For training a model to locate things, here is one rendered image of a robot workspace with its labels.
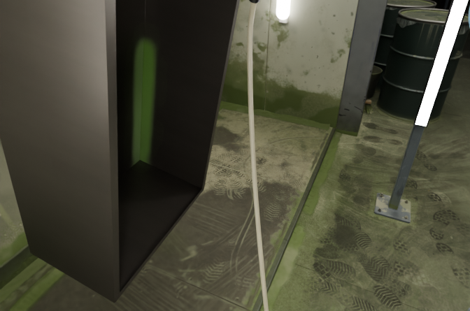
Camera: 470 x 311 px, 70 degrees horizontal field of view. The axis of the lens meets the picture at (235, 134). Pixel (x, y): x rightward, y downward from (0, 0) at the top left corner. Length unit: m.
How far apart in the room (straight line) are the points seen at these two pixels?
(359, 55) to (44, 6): 2.32
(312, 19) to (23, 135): 2.21
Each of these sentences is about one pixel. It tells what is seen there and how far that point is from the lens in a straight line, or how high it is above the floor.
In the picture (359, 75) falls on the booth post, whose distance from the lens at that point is 2.78.
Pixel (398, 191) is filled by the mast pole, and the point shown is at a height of 0.16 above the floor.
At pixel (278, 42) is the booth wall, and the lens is 2.84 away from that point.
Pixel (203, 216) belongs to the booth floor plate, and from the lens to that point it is 2.03.
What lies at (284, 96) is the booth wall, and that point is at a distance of 2.98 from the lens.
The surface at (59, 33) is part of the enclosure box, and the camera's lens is 0.70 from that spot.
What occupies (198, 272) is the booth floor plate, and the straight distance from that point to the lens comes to 1.77.
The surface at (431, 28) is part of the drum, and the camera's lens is 3.16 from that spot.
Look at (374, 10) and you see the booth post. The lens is 2.66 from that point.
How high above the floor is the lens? 1.46
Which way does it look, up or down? 31 degrees down
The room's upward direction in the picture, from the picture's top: straight up
